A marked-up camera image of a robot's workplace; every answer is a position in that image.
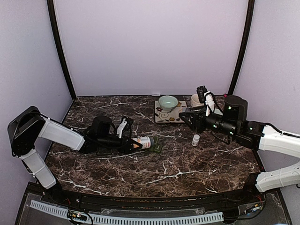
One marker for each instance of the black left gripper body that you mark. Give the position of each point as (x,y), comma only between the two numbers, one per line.
(124,141)

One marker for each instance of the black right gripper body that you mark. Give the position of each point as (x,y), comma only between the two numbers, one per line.
(200,116)

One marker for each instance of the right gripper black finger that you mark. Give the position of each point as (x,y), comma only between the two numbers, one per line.
(189,119)
(197,110)

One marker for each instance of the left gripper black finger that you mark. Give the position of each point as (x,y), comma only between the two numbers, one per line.
(134,150)
(135,143)

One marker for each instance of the orange grey-capped pill bottle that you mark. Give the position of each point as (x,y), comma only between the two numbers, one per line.
(146,142)

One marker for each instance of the green pill organizer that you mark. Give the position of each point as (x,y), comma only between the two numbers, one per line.
(156,144)

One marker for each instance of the small white pill bottle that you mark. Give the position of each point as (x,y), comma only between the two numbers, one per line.
(195,140)

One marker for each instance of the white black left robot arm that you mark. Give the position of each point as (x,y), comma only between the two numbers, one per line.
(31,124)

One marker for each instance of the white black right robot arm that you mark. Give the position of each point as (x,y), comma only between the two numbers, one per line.
(250,134)

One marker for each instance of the cream floral ceramic mug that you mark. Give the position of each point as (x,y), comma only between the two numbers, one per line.
(195,101)

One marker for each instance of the plain teal ceramic bowl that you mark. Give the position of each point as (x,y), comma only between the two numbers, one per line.
(168,103)

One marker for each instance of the floral square ceramic plate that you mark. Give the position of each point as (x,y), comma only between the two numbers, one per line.
(161,116)

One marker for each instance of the left circuit board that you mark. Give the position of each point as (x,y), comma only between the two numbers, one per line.
(76,216)

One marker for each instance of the circuit board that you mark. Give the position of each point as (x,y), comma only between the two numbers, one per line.
(254,208)
(76,216)

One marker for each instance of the right circuit board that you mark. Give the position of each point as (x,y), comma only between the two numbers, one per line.
(254,208)

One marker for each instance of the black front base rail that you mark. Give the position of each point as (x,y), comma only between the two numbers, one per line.
(232,204)

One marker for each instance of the white slotted cable duct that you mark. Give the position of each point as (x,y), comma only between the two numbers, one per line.
(133,217)

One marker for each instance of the black right corner post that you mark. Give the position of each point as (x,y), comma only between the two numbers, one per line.
(243,46)

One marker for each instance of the black corner post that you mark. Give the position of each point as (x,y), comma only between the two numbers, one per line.
(59,48)
(243,46)

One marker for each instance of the black left corner post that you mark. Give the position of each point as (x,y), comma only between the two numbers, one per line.
(59,48)

